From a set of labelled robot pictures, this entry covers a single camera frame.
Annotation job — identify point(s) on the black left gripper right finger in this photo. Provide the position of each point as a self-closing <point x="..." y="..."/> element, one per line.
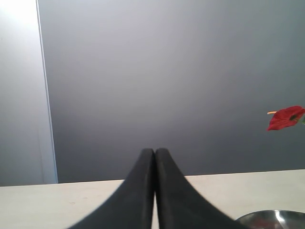
<point x="179" y="205"/>

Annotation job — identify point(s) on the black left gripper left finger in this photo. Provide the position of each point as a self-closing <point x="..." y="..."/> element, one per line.
<point x="131" y="205"/>

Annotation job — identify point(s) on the round steel plate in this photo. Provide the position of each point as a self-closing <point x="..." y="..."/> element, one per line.
<point x="273" y="219"/>

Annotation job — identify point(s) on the artificial red anthurium flowers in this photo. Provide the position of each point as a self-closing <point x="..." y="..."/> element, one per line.
<point x="285" y="117"/>

